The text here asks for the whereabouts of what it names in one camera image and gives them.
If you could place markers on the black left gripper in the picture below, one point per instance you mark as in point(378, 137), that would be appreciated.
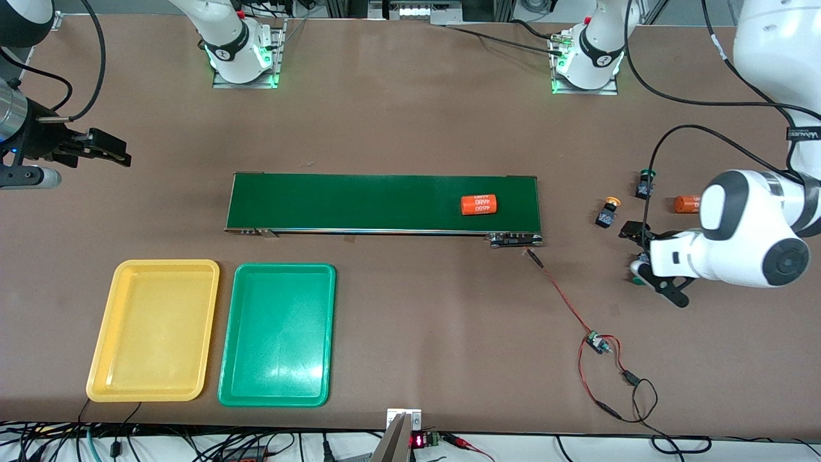
point(635, 232)

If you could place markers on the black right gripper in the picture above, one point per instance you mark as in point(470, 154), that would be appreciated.
point(42, 145)

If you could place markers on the yellow mushroom push button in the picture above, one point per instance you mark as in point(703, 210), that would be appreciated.
point(607, 213)

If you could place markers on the green mushroom push button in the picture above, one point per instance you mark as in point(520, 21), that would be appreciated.
point(643, 189)
point(637, 280)

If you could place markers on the orange cylinder white print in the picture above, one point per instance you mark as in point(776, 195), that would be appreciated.
point(686, 204)
point(480, 205)

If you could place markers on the small speed controller board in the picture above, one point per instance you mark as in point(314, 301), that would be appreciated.
point(598, 343)

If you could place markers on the yellow plastic tray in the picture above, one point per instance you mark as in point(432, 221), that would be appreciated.
point(154, 330)

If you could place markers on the green plastic tray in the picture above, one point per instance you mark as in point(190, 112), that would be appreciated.
point(277, 333)

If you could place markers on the green conveyor belt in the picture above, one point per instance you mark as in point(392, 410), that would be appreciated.
point(353, 202)

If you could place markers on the red clip lead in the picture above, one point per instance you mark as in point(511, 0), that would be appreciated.
point(462, 441)

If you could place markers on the red digit display module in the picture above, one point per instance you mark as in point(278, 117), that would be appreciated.
point(423, 440)

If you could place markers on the orange red device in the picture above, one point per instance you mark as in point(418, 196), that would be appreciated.
point(244, 455)

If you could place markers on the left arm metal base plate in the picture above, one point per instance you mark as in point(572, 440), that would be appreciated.
point(609, 90)

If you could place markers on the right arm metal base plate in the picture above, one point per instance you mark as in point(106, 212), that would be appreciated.
point(279, 61)

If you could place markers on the small metal clamp bracket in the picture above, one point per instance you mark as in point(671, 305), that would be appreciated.
point(404, 416)

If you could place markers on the grey camera mount bar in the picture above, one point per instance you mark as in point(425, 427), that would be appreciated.
point(391, 446)

